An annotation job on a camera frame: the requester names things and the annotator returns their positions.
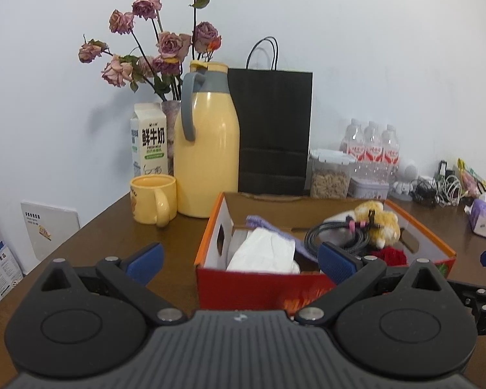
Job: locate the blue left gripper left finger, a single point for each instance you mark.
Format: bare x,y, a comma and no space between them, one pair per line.
144,265

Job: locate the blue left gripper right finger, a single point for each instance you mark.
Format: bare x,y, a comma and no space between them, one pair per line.
337,263

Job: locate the red fabric rose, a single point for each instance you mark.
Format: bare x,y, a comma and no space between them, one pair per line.
391,256

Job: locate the white yellow plush hamster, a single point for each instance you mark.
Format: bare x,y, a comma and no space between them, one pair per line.
387,230

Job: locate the white tissue wad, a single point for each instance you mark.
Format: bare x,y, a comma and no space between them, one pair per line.
264,251

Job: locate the purple cloth pouch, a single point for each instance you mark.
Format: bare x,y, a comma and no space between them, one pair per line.
255,221

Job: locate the yellow mug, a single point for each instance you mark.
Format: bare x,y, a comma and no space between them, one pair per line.
153,199

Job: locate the colourful snack packet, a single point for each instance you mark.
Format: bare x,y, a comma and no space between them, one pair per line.
473,185

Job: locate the white tin box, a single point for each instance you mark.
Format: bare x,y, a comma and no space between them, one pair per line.
365,188

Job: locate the red orange cardboard box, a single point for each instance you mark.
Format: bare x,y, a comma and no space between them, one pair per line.
221,289

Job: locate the clear snack container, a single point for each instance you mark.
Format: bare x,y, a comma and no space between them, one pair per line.
331,173

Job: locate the small white robot toy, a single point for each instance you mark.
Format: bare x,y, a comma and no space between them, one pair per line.
406,174

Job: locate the water bottle middle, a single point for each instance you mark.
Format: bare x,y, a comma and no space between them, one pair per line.
373,147

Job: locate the water bottle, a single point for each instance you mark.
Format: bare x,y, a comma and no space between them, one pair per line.
373,147
353,141
390,150

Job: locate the water bottle left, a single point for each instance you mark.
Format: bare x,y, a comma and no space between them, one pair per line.
353,141

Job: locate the water bottle right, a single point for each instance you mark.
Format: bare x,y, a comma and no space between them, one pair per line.
390,150

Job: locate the white milk carton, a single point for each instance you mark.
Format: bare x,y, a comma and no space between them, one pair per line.
149,140

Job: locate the yellow thermos jug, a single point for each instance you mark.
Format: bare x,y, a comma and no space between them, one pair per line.
206,139

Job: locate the glass flower vase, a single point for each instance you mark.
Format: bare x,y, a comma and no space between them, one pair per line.
171,109

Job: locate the black paper bag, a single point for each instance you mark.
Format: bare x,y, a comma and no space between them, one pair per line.
274,110

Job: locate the dried pink rose bouquet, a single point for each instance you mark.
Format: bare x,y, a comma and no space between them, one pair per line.
159,55

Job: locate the white wall calendar board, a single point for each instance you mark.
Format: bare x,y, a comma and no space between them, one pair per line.
48,227

